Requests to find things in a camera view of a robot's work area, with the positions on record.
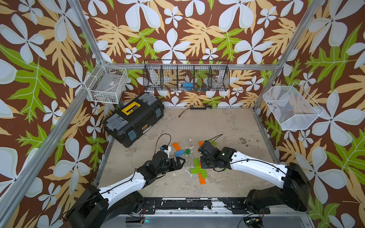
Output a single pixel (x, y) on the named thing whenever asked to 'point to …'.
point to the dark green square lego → (187, 151)
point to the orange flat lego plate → (176, 146)
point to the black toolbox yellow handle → (125, 126)
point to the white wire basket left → (106, 84)
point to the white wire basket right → (293, 109)
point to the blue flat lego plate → (180, 152)
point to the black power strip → (197, 107)
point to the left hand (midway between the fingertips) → (181, 160)
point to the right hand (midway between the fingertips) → (200, 163)
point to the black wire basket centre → (186, 75)
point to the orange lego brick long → (202, 180)
